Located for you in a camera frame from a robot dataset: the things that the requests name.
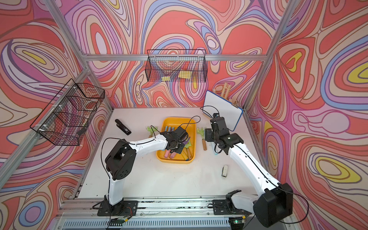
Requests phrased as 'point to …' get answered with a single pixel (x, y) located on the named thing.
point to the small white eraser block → (224, 170)
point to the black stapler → (120, 126)
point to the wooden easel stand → (223, 94)
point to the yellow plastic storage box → (188, 155)
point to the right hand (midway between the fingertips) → (213, 135)
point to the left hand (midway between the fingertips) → (180, 148)
